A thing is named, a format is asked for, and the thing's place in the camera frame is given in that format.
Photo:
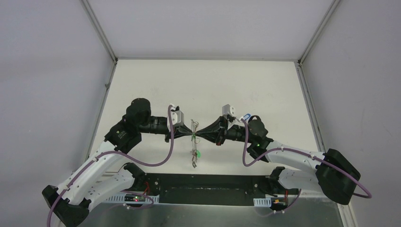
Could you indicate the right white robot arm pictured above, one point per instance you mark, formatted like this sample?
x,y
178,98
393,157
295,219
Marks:
x,y
327,172

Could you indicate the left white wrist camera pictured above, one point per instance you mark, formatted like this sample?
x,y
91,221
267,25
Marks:
x,y
177,116

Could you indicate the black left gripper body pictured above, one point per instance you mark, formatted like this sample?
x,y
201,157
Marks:
x,y
170,134

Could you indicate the right white cable duct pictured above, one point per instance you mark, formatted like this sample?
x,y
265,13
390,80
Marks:
x,y
262,202

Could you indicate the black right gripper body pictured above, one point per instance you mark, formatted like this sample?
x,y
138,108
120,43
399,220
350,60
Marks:
x,y
234,132

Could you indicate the left white cable duct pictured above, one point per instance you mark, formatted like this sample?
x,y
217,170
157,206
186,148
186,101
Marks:
x,y
132,199

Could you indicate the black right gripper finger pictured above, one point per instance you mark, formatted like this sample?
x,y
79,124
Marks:
x,y
212,137
219,126

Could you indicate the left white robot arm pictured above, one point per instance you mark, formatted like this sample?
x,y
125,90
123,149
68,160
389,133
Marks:
x,y
110,168

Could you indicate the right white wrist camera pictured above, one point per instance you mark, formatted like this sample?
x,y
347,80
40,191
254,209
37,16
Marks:
x,y
229,113

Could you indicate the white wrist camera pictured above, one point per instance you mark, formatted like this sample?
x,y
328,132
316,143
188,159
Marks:
x,y
177,116
229,113

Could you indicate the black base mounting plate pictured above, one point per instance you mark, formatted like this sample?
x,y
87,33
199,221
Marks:
x,y
226,190

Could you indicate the white cable duct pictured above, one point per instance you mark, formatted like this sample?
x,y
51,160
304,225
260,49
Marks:
x,y
132,199
262,202

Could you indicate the grey perforated key organizer plate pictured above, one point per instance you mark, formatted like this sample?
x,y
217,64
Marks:
x,y
194,127

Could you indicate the blue tagged key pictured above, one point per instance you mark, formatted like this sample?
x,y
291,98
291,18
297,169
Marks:
x,y
246,116

